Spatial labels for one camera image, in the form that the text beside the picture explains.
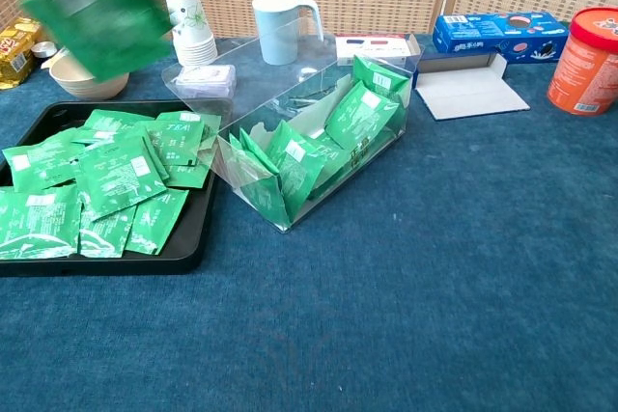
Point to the blue white open carton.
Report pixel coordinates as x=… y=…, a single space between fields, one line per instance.
x=478 y=93

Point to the clear plastic display box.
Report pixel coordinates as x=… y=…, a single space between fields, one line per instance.
x=309 y=115

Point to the blue carpet table cloth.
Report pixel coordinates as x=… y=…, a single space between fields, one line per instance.
x=338 y=325

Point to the black plastic tray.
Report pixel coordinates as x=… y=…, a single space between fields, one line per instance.
x=183 y=257

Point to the orange canister red lid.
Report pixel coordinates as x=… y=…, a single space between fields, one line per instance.
x=584 y=69

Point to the beige bowl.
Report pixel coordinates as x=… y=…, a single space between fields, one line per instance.
x=82 y=86

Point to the blue cookie box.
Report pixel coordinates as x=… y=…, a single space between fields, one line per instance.
x=483 y=40

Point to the small white tealight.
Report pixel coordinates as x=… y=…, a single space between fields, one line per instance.
x=41 y=49

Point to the white paper cup stack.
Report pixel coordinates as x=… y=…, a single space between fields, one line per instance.
x=193 y=35

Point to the white red card box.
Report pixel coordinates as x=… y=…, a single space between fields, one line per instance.
x=381 y=47

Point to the thin frame eyeglasses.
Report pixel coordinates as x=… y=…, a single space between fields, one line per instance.
x=316 y=92

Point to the gold biscuit pack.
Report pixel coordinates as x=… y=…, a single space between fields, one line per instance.
x=14 y=62

